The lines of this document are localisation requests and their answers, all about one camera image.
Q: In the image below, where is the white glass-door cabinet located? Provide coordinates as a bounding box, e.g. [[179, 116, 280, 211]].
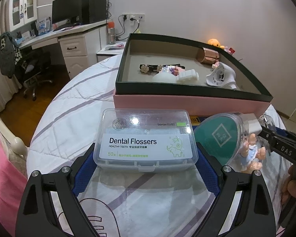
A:
[[9, 0, 37, 33]]

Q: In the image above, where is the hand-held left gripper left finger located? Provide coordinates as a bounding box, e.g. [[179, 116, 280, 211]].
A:
[[15, 143, 97, 237]]

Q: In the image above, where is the white bed frame post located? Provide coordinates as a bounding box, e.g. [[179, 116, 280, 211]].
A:
[[0, 98, 28, 154]]

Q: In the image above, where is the black flower hair clip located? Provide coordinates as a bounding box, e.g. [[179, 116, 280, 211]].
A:
[[139, 64, 164, 74]]

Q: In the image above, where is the pastel checkered hair clip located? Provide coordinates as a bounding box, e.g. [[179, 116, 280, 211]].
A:
[[161, 64, 185, 76]]

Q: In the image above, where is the clear teal round case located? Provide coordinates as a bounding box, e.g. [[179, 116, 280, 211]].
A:
[[194, 112, 247, 166]]

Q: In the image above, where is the black office chair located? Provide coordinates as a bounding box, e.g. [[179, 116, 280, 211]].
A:
[[13, 48, 54, 102]]

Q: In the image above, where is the white wall power outlet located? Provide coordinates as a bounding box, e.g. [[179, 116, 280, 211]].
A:
[[122, 13, 146, 22]]

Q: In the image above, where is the small white box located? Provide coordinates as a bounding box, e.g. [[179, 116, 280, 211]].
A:
[[242, 113, 262, 141]]

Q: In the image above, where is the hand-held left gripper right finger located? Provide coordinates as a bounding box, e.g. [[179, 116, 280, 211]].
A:
[[196, 142, 280, 237]]

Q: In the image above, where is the black computer monitor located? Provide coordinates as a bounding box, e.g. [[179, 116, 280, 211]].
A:
[[52, 0, 83, 25]]

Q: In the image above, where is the blue box on desk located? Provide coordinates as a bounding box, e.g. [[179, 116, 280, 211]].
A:
[[37, 17, 51, 36]]

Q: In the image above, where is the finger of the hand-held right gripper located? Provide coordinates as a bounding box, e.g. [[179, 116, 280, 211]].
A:
[[263, 116, 296, 144], [258, 127, 296, 165]]

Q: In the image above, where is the small doll figurine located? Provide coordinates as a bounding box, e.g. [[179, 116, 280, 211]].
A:
[[237, 133, 266, 173]]

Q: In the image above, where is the dark patterned jacket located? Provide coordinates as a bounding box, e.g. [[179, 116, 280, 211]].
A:
[[0, 32, 23, 76]]

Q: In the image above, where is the black computer tower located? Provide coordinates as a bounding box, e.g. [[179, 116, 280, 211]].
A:
[[81, 0, 107, 24]]

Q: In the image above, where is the white desk with drawers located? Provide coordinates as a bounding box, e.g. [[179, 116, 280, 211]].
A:
[[18, 18, 113, 80]]

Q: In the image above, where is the white small bottle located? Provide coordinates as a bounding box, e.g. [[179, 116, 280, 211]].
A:
[[152, 69, 200, 84]]

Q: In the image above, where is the small white side table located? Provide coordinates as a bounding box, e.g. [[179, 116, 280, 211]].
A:
[[96, 41, 126, 64]]

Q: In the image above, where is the pink box with black rim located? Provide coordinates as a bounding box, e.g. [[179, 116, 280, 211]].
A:
[[113, 33, 274, 117]]

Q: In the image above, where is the white plastic device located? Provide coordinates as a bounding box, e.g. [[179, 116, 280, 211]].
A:
[[206, 62, 237, 89]]

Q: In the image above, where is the clear dental floss box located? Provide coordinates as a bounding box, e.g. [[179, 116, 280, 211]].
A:
[[93, 108, 198, 173]]

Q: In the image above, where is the rose gold canister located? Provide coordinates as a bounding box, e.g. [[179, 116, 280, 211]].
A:
[[197, 46, 221, 64]]

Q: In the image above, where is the bottle with orange lid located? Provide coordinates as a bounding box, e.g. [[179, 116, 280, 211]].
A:
[[107, 21, 116, 45]]

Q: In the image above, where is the orange octopus plush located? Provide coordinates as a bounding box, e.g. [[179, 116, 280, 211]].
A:
[[208, 39, 225, 49]]

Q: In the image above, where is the person's right hand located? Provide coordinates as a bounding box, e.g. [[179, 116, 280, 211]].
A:
[[281, 164, 296, 204]]

